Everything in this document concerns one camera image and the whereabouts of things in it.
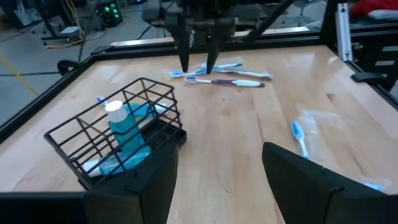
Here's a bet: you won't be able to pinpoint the black workbench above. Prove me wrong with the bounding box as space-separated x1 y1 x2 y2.
30 0 85 44

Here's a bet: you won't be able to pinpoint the blue white toothbrush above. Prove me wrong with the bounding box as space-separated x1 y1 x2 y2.
291 120 387 192

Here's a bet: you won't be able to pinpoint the yellow hanging cable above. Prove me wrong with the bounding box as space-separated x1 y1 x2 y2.
0 52 39 96

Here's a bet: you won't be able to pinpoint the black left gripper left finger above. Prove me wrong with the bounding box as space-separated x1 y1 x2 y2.
83 144 180 224

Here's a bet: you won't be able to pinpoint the black wire caddy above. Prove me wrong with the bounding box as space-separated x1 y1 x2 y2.
44 77 187 191

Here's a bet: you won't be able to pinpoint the person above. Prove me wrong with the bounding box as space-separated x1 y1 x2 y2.
349 0 398 16

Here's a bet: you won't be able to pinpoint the black table frame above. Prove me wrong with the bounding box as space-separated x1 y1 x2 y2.
0 0 398 144

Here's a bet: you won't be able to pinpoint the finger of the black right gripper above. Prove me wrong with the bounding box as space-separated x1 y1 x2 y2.
206 24 233 75
169 23 191 74

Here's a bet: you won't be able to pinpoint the computer tower green lights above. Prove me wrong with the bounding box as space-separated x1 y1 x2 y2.
95 0 124 29

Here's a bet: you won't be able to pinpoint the black flat bracket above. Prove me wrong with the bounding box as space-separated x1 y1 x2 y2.
350 72 388 83

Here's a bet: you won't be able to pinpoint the silver aluminium bracket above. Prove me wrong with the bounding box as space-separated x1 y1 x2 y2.
335 2 354 62

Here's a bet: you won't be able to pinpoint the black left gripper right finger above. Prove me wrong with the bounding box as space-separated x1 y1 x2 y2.
262 142 386 224

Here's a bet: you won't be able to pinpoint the black cable hook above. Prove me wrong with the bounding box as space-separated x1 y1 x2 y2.
57 59 81 77

